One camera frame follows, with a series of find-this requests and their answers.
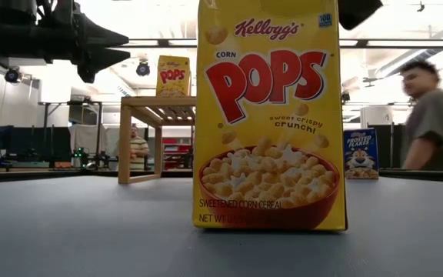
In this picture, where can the small black mounted camera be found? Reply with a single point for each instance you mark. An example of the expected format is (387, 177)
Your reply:
(345, 96)

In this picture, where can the red tool cabinet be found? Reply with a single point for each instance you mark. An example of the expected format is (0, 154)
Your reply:
(175, 148)

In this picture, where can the black metal rack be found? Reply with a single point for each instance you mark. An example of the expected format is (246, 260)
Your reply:
(100, 134)

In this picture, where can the blue Frosted Flakes cereal box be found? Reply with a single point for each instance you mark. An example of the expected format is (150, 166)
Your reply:
(361, 154)

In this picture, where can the white cabinet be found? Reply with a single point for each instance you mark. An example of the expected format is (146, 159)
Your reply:
(375, 117)

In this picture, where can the black partition panel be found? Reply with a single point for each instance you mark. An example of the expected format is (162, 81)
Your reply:
(388, 146)

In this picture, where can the wooden slatted shelf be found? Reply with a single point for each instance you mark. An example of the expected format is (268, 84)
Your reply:
(124, 146)

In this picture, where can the yellow Corn Pops cereal box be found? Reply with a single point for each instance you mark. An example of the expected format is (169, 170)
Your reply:
(267, 115)
(173, 77)

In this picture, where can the small black hanging fixture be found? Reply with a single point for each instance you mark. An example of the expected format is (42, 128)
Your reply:
(420, 6)

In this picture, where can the white cloth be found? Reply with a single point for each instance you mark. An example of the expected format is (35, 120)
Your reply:
(87, 138)

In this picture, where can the person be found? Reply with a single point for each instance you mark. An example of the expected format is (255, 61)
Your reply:
(437, 123)
(138, 148)

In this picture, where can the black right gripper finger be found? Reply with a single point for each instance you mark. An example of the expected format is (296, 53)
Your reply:
(356, 11)

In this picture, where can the black dome camera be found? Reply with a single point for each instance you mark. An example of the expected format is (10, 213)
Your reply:
(12, 75)
(143, 68)

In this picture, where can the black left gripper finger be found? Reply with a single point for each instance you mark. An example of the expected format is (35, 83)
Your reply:
(98, 61)
(98, 34)

